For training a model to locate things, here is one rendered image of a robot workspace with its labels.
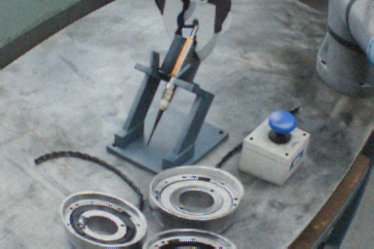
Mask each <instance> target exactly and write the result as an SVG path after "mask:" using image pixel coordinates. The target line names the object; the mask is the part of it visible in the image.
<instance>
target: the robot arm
mask: <svg viewBox="0 0 374 249"><path fill-rule="evenodd" d="M201 1H204V0H201ZM328 2H329V4H328V5H329V6H328V8H329V9H328V25H327V27H328V28H327V33H326V35H325V38H324V40H323V42H322V44H321V46H320V49H319V51H318V56H317V71H318V75H319V76H320V77H321V78H322V80H323V81H324V82H326V84H327V85H329V86H330V87H331V88H333V89H335V90H336V91H338V92H340V93H343V94H345V95H347V96H349V97H353V98H365V97H370V96H371V95H373V93H374V0H329V1H328ZM159 5H160V10H161V16H163V20H164V28H165V30H166V32H167V34H168V39H169V41H170V43H171V42H172V40H173V38H174V36H175V34H178V35H180V36H182V28H183V26H184V24H185V21H186V20H187V19H188V18H190V17H191V15H192V14H193V13H194V12H195V9H196V6H197V3H196V2H195V1H190V0H159ZM231 6H232V2H231V0H207V2H206V3H204V4H203V5H201V6H198V7H197V9H196V17H197V19H198V21H199V29H198V30H197V32H196V37H197V44H196V46H195V54H196V57H197V60H198V61H201V62H203V61H204V60H205V59H206V58H207V57H208V56H209V55H210V54H211V52H212V51H213V49H214V48H215V46H216V44H217V41H218V39H219V37H220V36H221V35H222V34H223V33H224V32H225V31H226V30H228V27H230V25H231V20H232V16H231V15H230V14H229V13H230V12H231V11H230V9H231Z"/></svg>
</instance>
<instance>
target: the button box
mask: <svg viewBox="0 0 374 249"><path fill-rule="evenodd" d="M268 120H269V118H267V120H266V121H265V122H264V123H262V124H261V125H260V126H259V127H257V128H255V130H254V131H252V132H251V133H250V134H249V135H248V136H247V137H246V139H245V140H244V141H243V150H242V155H241V160H240V163H239V166H238V169H239V170H241V171H242V172H246V173H247V174H251V175H253V176H255V177H258V178H259V179H262V180H264V181H268V182H269V183H270V182H271V183H272V184H275V185H277V186H280V187H281V185H282V184H283V183H284V182H285V181H286V180H287V179H288V178H289V177H290V175H292V174H293V173H294V171H295V170H296V169H297V168H298V167H299V166H300V165H301V163H302V162H303V161H304V158H305V155H306V151H307V146H308V142H309V137H310V134H309V133H306V132H305V131H303V130H301V129H298V128H297V127H295V129H294V131H292V132H290V133H287V134H285V135H284V136H280V137H278V136H277V132H276V131H273V130H272V129H271V128H270V126H269V125H268Z"/></svg>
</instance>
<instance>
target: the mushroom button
mask: <svg viewBox="0 0 374 249"><path fill-rule="evenodd" d="M268 125H269V126H270V128H271V129H272V130H273V131H276V132H277V136H278V137H280V136H284V135H285V134H287V133H290V132H292V131H294V129H295V127H296V125H297V123H296V120H295V117H294V116H293V115H292V114H290V113H287V112H284V111H276V112H274V113H272V114H271V115H270V117H269V120H268Z"/></svg>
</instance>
